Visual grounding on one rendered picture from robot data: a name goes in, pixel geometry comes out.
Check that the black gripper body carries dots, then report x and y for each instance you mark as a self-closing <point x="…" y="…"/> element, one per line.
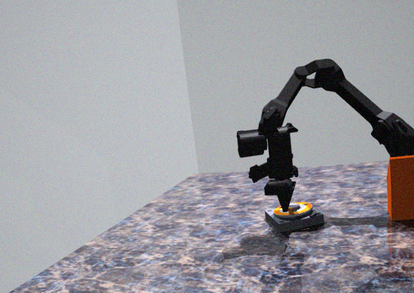
<point x="283" y="170"/>

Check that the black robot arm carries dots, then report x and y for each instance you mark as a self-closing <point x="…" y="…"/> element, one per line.
<point x="389" y="129"/>

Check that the yellow round plate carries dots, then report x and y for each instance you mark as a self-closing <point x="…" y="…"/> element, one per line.
<point x="304" y="208"/>

